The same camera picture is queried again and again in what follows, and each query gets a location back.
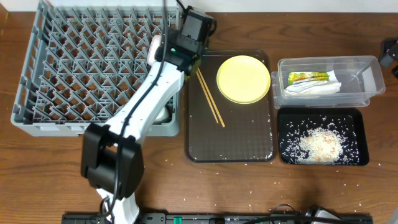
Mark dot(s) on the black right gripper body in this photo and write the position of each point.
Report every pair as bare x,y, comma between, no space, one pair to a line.
395,70

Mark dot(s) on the yellow plate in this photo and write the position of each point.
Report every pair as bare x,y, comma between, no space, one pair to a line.
243,79

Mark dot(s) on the white cup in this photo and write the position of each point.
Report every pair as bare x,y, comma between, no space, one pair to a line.
163,116

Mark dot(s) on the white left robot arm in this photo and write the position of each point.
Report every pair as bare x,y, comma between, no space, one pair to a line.
112,158

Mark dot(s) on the clear plastic waste bin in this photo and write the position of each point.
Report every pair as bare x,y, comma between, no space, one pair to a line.
360,76

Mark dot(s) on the crumpled white wrapper waste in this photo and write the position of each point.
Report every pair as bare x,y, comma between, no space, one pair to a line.
312,83

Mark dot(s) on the pile of rice waste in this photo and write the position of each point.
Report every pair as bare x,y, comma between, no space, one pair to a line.
315,139

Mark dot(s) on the black waste tray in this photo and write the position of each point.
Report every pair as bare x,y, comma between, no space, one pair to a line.
353,112

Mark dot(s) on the dark brown serving tray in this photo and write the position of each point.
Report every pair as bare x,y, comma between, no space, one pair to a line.
250,132

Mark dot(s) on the grey dish rack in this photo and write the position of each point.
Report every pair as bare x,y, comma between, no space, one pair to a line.
83,63

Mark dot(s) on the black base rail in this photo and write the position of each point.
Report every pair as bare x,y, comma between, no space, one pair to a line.
161,218

